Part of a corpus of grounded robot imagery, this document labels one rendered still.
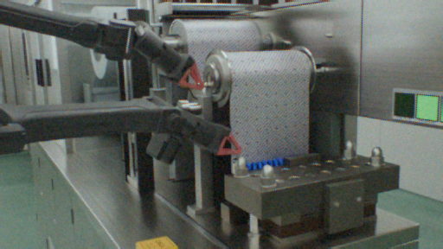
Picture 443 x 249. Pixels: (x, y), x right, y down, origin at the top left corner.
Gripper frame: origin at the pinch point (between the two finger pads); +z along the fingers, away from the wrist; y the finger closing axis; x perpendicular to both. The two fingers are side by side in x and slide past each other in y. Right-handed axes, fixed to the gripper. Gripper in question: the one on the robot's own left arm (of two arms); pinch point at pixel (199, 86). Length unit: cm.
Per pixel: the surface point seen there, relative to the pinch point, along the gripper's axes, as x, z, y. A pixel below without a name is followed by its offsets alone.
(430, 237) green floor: 39, 252, -77
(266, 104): 5.4, 13.9, 8.7
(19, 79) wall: -22, 60, -546
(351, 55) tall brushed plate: 28.1, 23.6, 15.4
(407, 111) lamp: 18.1, 29.3, 34.5
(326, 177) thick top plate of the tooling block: -3.9, 25.0, 28.2
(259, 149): -4.8, 19.3, 9.2
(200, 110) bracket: -4.6, 4.1, -0.2
